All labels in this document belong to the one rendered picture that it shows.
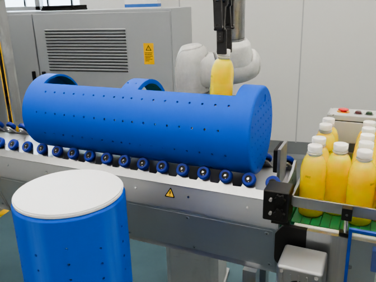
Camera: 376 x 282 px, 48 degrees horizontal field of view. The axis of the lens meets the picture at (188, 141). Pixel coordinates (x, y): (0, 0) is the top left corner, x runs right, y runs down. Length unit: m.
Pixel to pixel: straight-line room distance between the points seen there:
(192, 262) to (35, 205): 1.29
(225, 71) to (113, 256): 0.62
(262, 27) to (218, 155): 2.89
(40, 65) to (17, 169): 1.73
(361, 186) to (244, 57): 0.95
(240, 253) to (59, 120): 0.78
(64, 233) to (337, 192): 0.73
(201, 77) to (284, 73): 2.26
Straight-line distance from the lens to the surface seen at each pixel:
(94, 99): 1.48
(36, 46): 3.46
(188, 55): 1.91
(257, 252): 1.43
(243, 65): 1.94
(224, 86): 1.29
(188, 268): 2.25
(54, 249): 1.06
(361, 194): 1.20
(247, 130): 1.22
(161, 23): 2.96
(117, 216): 1.07
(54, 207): 1.05
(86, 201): 1.06
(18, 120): 2.41
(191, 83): 1.92
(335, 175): 1.23
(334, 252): 1.21
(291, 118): 4.20
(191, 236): 1.49
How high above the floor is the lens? 1.49
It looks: 18 degrees down
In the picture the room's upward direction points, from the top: 2 degrees counter-clockwise
